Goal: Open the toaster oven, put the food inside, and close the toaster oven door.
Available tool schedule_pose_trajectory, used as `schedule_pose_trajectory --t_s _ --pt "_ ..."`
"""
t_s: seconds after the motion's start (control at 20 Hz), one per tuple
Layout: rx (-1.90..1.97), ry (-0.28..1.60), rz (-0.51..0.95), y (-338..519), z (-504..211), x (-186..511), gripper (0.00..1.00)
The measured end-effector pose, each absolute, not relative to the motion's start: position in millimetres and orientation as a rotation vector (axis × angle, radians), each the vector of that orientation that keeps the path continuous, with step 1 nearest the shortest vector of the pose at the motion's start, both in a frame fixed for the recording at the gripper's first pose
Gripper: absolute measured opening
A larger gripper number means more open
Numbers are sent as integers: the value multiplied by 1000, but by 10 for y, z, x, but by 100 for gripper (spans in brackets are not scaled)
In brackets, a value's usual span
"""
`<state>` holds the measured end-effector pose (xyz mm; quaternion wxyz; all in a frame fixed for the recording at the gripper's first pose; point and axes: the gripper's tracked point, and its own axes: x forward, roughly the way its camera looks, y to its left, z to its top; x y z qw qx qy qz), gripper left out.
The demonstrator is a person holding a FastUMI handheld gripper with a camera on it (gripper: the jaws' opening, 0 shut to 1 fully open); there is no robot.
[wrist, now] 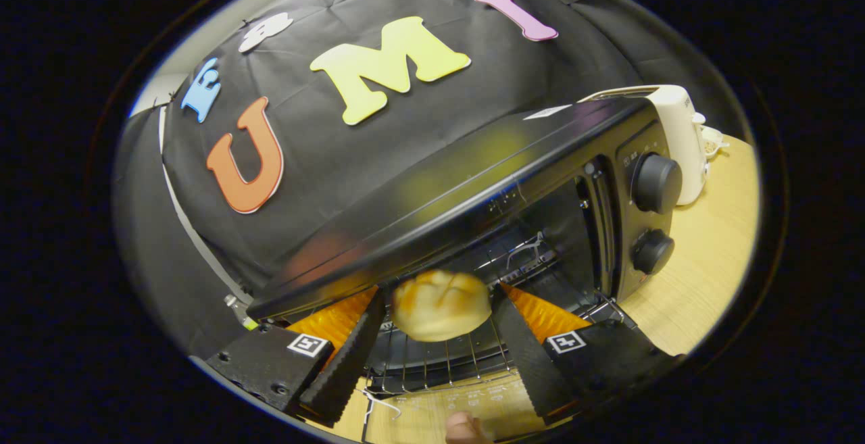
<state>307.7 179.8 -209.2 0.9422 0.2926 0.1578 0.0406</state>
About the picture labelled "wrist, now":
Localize white pop-up toaster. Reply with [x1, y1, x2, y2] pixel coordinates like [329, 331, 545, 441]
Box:
[579, 84, 710, 206]

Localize black toaster oven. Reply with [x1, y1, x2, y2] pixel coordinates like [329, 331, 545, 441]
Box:
[247, 97, 684, 443]

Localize white string loop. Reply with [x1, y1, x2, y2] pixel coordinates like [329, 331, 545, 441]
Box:
[362, 389, 403, 425]

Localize round golden bread bun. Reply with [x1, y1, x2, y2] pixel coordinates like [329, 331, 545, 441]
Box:
[392, 270, 493, 343]

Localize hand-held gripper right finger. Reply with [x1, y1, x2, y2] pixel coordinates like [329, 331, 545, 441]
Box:
[490, 282, 684, 426]

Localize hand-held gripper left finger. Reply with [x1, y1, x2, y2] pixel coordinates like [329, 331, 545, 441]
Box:
[205, 287, 388, 428]

